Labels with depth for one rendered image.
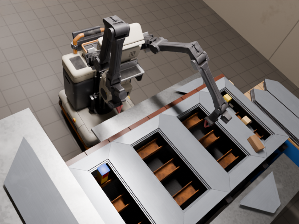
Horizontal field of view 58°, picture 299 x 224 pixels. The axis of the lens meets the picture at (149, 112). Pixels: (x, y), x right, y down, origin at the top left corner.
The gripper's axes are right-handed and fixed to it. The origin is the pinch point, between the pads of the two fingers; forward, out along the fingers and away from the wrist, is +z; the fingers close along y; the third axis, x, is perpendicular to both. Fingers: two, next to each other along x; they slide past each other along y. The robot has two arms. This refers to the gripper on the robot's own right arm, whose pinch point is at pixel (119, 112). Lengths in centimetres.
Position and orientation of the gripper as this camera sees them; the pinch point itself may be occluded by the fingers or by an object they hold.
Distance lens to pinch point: 182.7
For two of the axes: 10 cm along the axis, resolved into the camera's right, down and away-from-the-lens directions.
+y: 8.1, -3.7, 4.5
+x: -5.8, -4.2, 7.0
